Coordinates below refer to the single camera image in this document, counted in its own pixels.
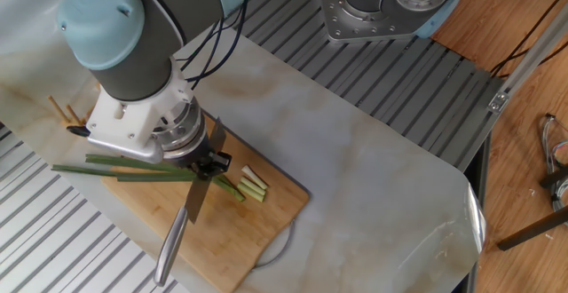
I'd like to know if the wooden slotted rack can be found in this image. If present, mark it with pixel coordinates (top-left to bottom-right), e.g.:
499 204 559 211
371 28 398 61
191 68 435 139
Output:
47 96 90 127

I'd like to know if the metal wire board loop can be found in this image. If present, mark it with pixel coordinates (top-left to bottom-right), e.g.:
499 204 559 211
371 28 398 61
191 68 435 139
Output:
256 222 296 267

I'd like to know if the black floor cable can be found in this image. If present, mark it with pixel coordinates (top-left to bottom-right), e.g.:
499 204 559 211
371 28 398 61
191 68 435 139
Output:
491 7 568 77

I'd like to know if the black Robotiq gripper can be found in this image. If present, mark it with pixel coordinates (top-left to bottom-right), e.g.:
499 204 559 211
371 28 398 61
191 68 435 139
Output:
162 124 233 184

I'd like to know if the short green garlic piece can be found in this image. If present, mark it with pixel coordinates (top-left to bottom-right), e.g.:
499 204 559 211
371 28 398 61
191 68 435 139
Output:
241 188 264 204

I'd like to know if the steel kitchen knife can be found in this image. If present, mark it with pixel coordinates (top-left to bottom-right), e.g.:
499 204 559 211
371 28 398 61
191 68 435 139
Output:
154 117 225 287

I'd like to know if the green garlic stalk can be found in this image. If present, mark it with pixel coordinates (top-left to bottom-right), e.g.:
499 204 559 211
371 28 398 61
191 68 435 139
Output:
51 154 248 203

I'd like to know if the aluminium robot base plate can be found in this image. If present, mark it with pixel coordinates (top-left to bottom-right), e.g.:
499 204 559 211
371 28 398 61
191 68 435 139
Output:
320 0 420 44

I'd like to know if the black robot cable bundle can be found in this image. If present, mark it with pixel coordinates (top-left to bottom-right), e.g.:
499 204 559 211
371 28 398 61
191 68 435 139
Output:
173 0 251 88

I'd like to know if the white marble pattern mat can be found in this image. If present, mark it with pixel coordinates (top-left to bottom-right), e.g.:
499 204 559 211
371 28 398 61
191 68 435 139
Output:
0 0 487 293

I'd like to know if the aluminium frame post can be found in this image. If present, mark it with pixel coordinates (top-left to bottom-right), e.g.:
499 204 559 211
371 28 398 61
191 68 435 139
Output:
486 25 568 113

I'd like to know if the black bar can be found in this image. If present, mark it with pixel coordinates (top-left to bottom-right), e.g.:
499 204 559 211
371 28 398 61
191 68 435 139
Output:
496 210 568 252

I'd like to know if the bamboo cutting board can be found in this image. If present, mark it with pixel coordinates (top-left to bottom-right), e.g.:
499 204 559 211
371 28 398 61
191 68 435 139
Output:
99 120 312 292

